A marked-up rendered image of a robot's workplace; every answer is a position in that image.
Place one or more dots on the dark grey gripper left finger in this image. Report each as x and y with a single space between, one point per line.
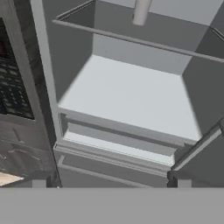
51 180

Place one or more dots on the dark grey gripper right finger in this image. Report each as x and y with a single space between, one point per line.
172 180

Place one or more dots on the grey fridge drawer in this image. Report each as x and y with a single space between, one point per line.
116 145

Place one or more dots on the pale solid fridge shelf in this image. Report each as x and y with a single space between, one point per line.
131 96

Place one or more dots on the grey open fridge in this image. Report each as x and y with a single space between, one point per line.
73 58

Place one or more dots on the grey framed fridge shelf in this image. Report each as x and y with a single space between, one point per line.
137 40

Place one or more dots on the steel oven with black panel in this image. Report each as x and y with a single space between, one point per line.
14 87

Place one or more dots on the white cylinder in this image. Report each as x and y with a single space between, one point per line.
141 11

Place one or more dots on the grey fridge door rail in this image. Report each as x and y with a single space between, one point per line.
198 145

